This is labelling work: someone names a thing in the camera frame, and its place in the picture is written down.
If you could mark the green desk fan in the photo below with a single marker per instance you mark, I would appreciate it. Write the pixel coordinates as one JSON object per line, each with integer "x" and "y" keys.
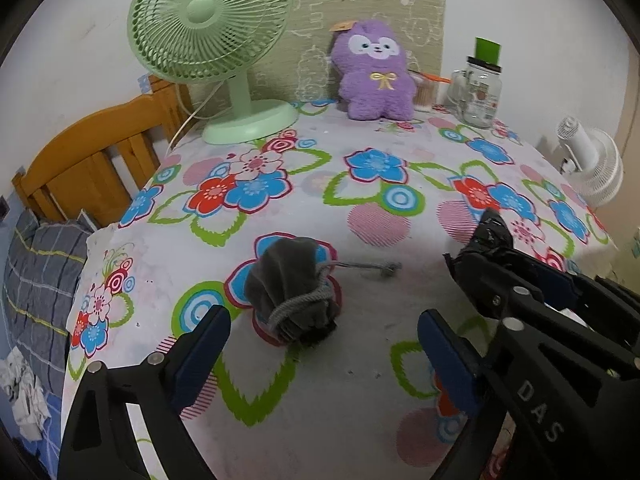
{"x": 210, "y": 15}

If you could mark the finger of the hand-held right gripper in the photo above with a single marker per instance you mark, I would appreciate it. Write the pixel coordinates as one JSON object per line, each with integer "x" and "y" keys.
{"x": 557, "y": 285}
{"x": 495, "y": 280}

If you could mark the glass jar mug green lid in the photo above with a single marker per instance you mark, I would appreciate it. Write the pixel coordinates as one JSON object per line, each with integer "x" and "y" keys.
{"x": 480, "y": 95}

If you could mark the floral tablecloth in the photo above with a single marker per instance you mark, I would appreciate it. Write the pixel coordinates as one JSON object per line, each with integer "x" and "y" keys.
{"x": 350, "y": 200}

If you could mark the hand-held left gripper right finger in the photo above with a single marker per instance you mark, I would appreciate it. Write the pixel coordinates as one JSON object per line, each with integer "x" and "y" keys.
{"x": 447, "y": 360}

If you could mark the white clip fan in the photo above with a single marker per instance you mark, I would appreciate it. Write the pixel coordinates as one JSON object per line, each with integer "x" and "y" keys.
{"x": 595, "y": 165}

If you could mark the beige door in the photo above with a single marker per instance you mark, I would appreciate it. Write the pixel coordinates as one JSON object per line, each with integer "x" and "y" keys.
{"x": 631, "y": 110}

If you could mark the crumpled white cloth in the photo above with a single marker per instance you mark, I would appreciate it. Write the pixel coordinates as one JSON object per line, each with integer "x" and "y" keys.
{"x": 22, "y": 395}

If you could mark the grey plaid pillow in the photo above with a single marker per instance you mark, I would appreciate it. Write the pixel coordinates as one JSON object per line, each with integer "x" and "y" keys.
{"x": 40, "y": 290}

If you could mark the blue bed sheet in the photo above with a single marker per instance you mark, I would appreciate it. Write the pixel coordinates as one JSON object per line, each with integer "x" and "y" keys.
{"x": 50, "y": 440}

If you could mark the purple plush toy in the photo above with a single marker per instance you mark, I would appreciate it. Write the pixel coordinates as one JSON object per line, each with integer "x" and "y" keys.
{"x": 375, "y": 80}

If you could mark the wooden bed headboard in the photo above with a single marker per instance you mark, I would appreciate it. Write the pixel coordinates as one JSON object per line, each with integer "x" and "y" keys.
{"x": 85, "y": 160}

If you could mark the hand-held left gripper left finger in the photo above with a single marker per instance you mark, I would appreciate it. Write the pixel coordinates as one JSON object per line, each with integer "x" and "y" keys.
{"x": 200, "y": 357}

